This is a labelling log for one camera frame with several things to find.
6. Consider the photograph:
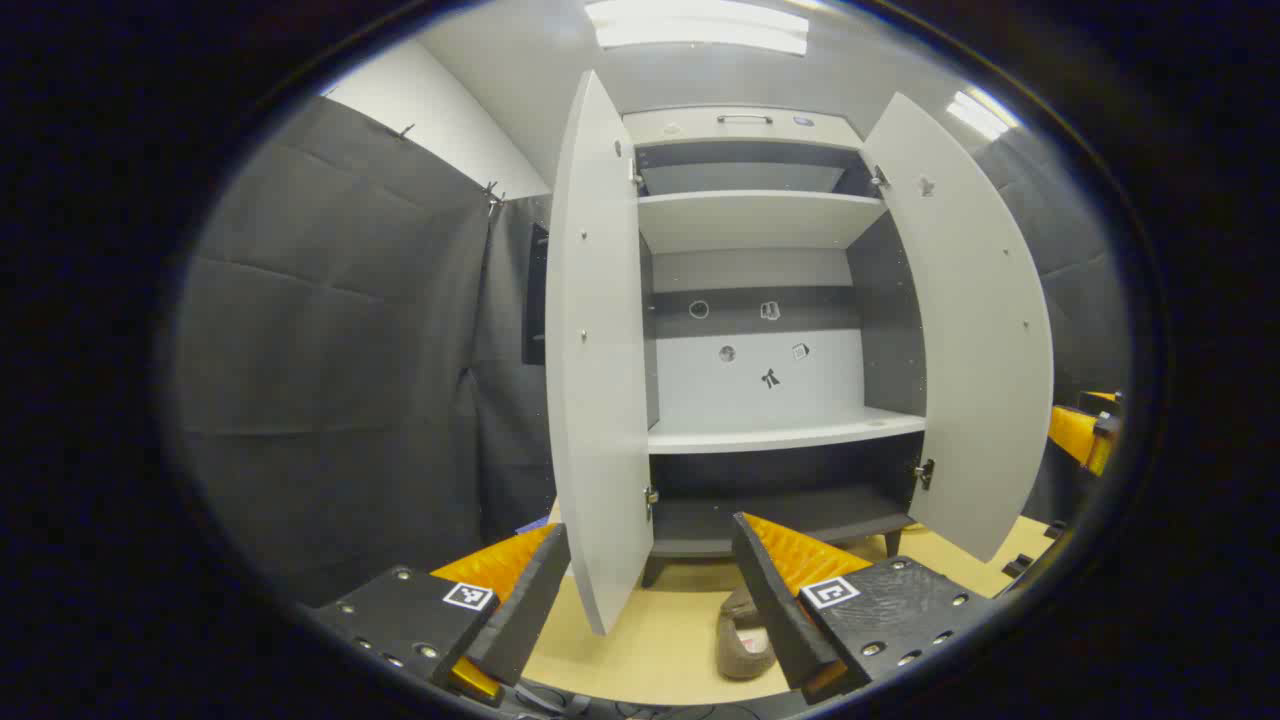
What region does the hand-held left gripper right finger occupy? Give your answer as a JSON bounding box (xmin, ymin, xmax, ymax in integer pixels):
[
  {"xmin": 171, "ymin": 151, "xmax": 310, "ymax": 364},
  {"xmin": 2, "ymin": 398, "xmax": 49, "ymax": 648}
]
[{"xmin": 730, "ymin": 512, "xmax": 1006, "ymax": 706}]

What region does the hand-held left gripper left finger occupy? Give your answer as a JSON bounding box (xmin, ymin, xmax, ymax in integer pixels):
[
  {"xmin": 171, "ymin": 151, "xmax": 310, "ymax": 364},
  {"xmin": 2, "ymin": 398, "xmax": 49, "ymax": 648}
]
[{"xmin": 305, "ymin": 520, "xmax": 573, "ymax": 709}]

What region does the brown fuzzy shoe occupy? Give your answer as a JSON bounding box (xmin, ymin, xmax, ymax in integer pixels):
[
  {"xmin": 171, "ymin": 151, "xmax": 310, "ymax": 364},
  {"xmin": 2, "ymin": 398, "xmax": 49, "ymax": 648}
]
[{"xmin": 715, "ymin": 585, "xmax": 779, "ymax": 681}]

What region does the light grey cabinet door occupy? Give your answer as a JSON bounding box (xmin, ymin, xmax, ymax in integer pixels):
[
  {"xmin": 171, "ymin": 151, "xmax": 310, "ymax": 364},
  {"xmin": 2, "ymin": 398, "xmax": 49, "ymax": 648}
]
[
  {"xmin": 545, "ymin": 68, "xmax": 656, "ymax": 636},
  {"xmin": 860, "ymin": 92, "xmax": 1056, "ymax": 563}
]

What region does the grey shoe cabinet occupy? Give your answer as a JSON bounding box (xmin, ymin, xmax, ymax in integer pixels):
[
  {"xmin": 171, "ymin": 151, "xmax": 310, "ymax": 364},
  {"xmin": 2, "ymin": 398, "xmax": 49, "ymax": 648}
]
[{"xmin": 620, "ymin": 105, "xmax": 931, "ymax": 591}]

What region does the ceiling light panel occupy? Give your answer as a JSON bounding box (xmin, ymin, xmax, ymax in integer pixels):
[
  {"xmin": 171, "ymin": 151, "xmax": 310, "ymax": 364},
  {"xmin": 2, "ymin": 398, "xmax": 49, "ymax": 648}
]
[
  {"xmin": 585, "ymin": 0, "xmax": 811, "ymax": 56},
  {"xmin": 945, "ymin": 88, "xmax": 1023, "ymax": 141}
]

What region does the black backdrop cloth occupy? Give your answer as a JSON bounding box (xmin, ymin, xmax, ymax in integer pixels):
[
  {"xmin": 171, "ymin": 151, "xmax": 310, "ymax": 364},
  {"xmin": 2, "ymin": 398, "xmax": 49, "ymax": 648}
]
[{"xmin": 170, "ymin": 95, "xmax": 1131, "ymax": 606}]

